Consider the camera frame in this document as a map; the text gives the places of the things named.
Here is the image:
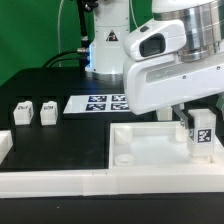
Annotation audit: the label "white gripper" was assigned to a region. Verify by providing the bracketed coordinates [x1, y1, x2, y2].
[123, 19, 224, 129]

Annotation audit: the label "white square table top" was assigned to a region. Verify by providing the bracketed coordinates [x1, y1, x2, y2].
[109, 122, 224, 173]

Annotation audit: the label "black cables at base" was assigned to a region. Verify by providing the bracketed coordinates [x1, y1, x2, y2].
[41, 47, 91, 69]

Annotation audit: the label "white U-shaped obstacle fence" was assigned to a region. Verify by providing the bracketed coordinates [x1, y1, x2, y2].
[0, 130, 224, 200]

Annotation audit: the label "white thin cable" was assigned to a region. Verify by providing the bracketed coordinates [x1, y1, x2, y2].
[57, 0, 66, 68]

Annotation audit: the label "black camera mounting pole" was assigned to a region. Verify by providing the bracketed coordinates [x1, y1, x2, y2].
[76, 0, 98, 48]

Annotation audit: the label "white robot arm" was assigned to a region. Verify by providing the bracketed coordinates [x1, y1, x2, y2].
[84, 0, 224, 116]

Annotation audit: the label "white fiducial marker sheet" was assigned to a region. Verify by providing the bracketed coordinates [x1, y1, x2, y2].
[64, 94, 130, 114]

